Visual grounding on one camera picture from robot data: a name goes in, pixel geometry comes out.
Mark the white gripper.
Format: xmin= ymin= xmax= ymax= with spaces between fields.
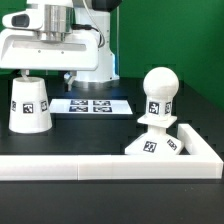
xmin=0 ymin=29 xmax=99 ymax=91

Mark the white lamp shade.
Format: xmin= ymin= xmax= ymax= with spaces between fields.
xmin=9 ymin=77 xmax=52 ymax=134

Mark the white lamp bulb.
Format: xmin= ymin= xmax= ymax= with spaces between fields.
xmin=143 ymin=67 xmax=179 ymax=120

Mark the white lamp base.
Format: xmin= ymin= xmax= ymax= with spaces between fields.
xmin=125 ymin=115 xmax=184 ymax=156

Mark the white marker tag plate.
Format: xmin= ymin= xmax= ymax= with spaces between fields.
xmin=50 ymin=99 xmax=132 ymax=115

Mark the white L-shaped corner fence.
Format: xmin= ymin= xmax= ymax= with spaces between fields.
xmin=0 ymin=124 xmax=223 ymax=181

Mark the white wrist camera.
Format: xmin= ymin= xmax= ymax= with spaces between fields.
xmin=2 ymin=9 xmax=43 ymax=30

